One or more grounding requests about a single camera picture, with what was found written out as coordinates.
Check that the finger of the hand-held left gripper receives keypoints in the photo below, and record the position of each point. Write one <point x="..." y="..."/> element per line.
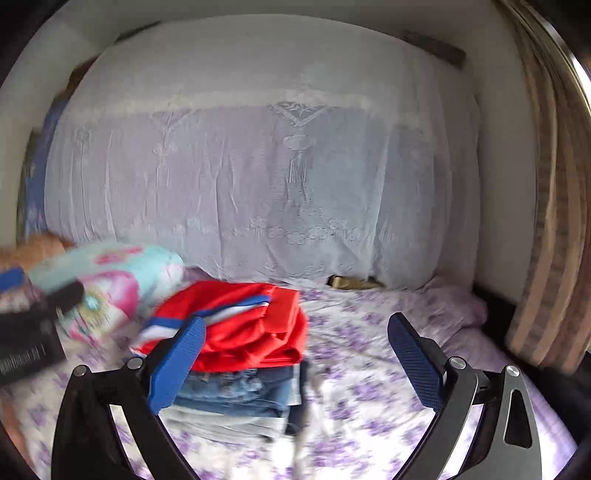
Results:
<point x="11" y="278"/>
<point x="69" y="293"/>

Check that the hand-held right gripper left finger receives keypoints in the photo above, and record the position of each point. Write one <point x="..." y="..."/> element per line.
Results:
<point x="178" y="364"/>

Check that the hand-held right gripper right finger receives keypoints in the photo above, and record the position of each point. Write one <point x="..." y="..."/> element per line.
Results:
<point x="415" y="364"/>

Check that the red blue white jacket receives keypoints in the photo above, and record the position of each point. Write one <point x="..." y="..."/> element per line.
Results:
<point x="244" y="332"/>

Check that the folded grey pants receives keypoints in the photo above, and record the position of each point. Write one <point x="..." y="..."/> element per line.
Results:
<point x="221" y="424"/>

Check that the folded dark navy pants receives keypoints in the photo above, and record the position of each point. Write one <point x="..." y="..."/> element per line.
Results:
<point x="300" y="397"/>

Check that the brown folded blanket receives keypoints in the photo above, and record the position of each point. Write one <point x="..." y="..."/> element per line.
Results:
<point x="46" y="249"/>

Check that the folded blue jeans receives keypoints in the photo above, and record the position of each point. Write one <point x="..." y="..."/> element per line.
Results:
<point x="240" y="387"/>

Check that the folded floral blanket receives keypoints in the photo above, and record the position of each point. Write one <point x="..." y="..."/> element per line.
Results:
<point x="134" y="272"/>

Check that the purple floral bedsheet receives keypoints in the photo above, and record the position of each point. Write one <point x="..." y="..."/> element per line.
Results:
<point x="369" y="415"/>

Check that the blue floral cloth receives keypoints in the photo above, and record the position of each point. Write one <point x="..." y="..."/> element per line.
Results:
<point x="41" y="184"/>

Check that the striped beige curtain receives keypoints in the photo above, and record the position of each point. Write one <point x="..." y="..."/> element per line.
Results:
<point x="554" y="230"/>

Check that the white lace cloth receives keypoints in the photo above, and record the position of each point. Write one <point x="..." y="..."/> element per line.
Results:
<point x="254" y="161"/>

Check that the wooden bed frame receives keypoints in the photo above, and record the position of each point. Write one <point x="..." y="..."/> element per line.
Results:
<point x="351" y="281"/>

